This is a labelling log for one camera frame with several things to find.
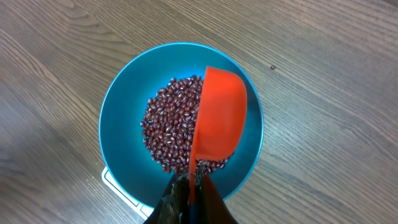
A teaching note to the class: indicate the white kitchen scale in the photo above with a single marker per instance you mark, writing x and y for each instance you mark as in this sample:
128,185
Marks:
138,207

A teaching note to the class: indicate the blue bowl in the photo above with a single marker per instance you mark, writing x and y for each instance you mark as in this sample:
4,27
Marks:
119,131

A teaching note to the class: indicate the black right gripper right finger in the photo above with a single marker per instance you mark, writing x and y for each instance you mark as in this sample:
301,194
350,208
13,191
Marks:
211,207

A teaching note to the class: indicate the red scoop blue handle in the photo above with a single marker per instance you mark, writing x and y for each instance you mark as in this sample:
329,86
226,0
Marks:
220,123

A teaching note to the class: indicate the red beans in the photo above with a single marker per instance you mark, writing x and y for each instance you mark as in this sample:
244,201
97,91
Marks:
169,123

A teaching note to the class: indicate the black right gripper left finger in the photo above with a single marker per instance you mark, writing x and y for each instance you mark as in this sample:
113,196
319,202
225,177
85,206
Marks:
172,207

